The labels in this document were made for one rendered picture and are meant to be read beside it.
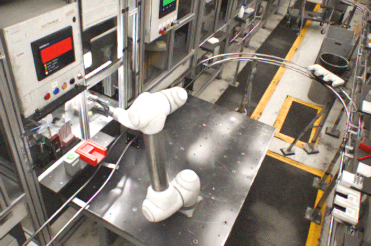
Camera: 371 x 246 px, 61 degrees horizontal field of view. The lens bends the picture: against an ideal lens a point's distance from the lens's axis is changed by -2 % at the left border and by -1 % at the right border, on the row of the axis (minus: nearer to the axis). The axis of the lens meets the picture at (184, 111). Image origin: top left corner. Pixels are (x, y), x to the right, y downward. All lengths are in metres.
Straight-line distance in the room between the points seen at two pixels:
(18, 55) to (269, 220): 2.40
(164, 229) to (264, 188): 1.50
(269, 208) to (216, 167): 0.93
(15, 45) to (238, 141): 1.80
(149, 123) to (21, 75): 0.62
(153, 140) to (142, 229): 0.63
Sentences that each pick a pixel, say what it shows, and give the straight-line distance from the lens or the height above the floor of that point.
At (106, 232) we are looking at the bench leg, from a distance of 2.32.
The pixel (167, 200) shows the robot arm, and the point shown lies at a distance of 1.86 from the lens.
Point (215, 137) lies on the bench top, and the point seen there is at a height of 0.68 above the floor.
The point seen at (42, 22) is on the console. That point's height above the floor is 1.80.
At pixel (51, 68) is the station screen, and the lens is 1.69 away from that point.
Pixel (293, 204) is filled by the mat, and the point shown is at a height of 0.01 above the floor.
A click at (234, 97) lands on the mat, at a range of 4.39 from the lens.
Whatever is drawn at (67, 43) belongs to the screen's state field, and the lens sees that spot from 1.72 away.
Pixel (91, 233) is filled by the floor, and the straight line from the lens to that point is 2.86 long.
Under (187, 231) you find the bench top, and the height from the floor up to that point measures 0.68.
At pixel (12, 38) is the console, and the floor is 1.78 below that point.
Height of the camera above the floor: 2.42
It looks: 37 degrees down
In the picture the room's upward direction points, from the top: 8 degrees clockwise
